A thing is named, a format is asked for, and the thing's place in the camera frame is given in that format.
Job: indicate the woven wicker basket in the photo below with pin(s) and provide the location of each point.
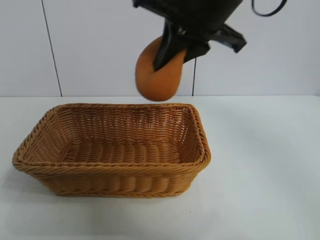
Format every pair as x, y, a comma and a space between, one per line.
112, 155

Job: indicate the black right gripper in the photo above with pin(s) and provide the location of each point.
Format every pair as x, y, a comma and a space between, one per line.
197, 17

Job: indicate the brown bread roll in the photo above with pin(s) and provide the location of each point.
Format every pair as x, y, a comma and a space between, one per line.
160, 85

